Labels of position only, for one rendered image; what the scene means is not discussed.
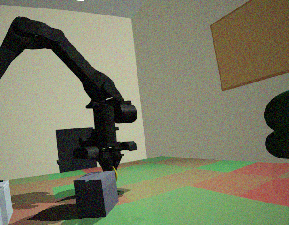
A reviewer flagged dark green rectangular frame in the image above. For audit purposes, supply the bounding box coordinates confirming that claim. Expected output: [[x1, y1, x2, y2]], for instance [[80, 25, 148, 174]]
[[117, 190, 124, 195]]

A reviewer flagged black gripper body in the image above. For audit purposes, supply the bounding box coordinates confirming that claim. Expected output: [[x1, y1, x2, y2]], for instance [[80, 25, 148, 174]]
[[73, 123, 137, 159]]

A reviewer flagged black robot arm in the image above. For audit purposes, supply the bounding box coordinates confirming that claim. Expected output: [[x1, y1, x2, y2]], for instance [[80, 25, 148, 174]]
[[0, 16, 137, 125]]

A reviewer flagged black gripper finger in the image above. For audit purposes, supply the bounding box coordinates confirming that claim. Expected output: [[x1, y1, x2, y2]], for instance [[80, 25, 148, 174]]
[[109, 154, 124, 170], [92, 156, 113, 171]]

